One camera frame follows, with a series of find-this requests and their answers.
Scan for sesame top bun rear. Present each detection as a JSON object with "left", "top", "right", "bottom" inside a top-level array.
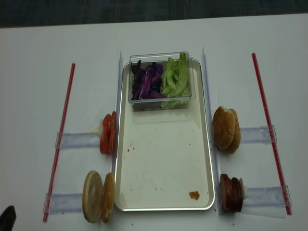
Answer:
[{"left": 226, "top": 109, "right": 241, "bottom": 154}]

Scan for left clear vertical rail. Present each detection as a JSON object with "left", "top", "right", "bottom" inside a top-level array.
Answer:
[{"left": 112, "top": 51, "right": 123, "bottom": 173}]

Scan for silver metal tray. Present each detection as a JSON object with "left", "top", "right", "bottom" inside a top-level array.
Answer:
[{"left": 115, "top": 59, "right": 215, "bottom": 212}]

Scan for green lettuce leaves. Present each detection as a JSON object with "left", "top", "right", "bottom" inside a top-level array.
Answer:
[{"left": 160, "top": 52, "right": 191, "bottom": 98}]

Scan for clear left bun rail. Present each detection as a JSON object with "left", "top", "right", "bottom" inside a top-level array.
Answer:
[{"left": 43, "top": 193, "right": 82, "bottom": 214}]

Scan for sesame bun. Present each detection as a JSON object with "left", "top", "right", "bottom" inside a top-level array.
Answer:
[
  {"left": 226, "top": 109, "right": 241, "bottom": 154},
  {"left": 212, "top": 106, "right": 235, "bottom": 150}
]

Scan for bun half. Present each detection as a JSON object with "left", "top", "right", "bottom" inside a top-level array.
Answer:
[
  {"left": 102, "top": 172, "right": 115, "bottom": 223},
  {"left": 82, "top": 170, "right": 103, "bottom": 223}
]

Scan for clear right bun rail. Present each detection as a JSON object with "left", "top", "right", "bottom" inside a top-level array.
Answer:
[{"left": 240, "top": 126, "right": 277, "bottom": 144}]

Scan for clear tomato holder rail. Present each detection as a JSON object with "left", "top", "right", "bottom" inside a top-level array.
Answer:
[{"left": 55, "top": 133, "right": 100, "bottom": 150}]

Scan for right red strip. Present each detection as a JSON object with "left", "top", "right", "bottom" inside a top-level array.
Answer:
[{"left": 252, "top": 52, "right": 292, "bottom": 216}]

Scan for orange food scrap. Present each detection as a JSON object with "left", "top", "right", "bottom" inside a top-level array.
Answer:
[{"left": 189, "top": 191, "right": 200, "bottom": 200}]

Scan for brown meat patty rear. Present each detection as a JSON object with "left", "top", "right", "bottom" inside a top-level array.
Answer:
[{"left": 231, "top": 178, "right": 243, "bottom": 212}]

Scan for clear patty holder rail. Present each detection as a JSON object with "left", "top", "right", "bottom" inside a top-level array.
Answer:
[{"left": 243, "top": 186, "right": 292, "bottom": 207}]

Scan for red tomato slices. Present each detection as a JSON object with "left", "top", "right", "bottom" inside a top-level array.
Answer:
[{"left": 100, "top": 111, "right": 116, "bottom": 154}]

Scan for white plastic patty stopper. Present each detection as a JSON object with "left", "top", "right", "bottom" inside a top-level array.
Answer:
[{"left": 239, "top": 178, "right": 248, "bottom": 200}]

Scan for clear plastic salad container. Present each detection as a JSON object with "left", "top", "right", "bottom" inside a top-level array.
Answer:
[{"left": 128, "top": 51, "right": 195, "bottom": 111}]

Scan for purple cabbage leaves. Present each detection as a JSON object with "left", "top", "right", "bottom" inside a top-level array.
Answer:
[{"left": 131, "top": 60, "right": 166, "bottom": 100}]

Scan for left red strip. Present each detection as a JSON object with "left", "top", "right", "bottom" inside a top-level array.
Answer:
[{"left": 42, "top": 63, "right": 76, "bottom": 223}]

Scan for red strip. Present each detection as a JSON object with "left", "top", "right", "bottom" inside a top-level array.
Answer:
[
  {"left": 252, "top": 52, "right": 292, "bottom": 216},
  {"left": 42, "top": 63, "right": 76, "bottom": 223}
]

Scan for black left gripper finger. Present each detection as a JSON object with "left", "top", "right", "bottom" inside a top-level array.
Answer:
[{"left": 0, "top": 205, "right": 16, "bottom": 231}]

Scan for sesame top bun front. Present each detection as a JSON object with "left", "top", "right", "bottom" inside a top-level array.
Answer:
[{"left": 212, "top": 106, "right": 235, "bottom": 150}]

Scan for clear bun rail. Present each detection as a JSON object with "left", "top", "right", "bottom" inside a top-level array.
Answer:
[
  {"left": 43, "top": 193, "right": 82, "bottom": 214},
  {"left": 240, "top": 126, "right": 277, "bottom": 144}
]

